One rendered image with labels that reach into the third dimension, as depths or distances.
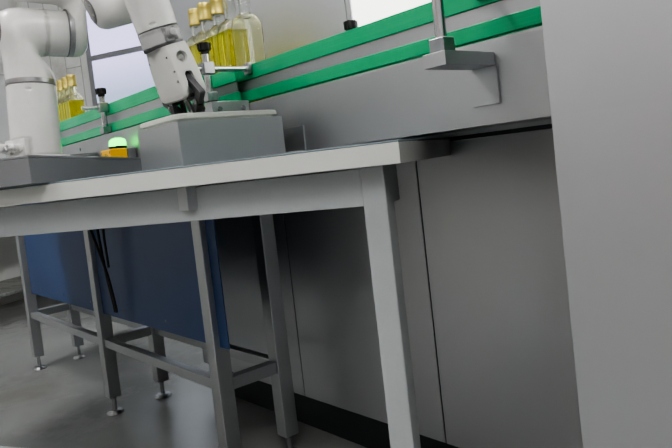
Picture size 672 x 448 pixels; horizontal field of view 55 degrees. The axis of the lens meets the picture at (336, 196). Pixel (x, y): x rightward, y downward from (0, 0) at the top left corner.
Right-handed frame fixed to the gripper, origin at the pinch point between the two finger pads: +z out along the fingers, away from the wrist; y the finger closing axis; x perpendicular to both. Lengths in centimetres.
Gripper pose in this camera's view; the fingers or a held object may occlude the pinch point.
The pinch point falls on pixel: (193, 126)
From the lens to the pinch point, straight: 124.9
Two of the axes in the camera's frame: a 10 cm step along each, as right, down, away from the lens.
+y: -6.5, 0.4, 7.6
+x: -6.9, 3.7, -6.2
